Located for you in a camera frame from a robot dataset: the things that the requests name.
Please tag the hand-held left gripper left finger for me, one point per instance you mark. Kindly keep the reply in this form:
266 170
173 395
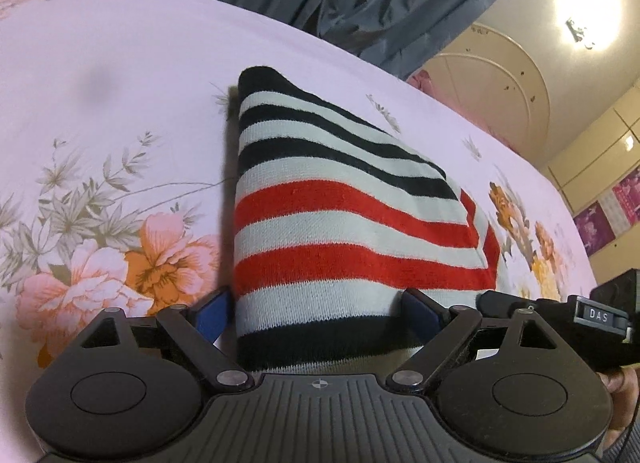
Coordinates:
210 315

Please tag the pink pillow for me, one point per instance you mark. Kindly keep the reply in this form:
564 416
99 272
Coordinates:
426 83

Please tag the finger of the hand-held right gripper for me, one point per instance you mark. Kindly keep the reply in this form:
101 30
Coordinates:
505 302

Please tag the person's right hand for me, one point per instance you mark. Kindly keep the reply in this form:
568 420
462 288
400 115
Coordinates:
622 385

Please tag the white arched headboard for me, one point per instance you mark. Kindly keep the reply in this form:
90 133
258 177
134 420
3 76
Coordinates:
500 88

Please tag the pink floral bed sheet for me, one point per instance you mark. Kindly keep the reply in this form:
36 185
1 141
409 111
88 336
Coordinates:
125 108

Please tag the red black white striped sweater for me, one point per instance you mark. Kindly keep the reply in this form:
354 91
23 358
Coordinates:
340 223

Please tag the wall lamp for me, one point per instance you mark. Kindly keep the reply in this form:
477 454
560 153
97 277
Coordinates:
580 34

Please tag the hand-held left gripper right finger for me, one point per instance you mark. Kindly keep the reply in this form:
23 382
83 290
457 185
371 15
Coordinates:
418 309

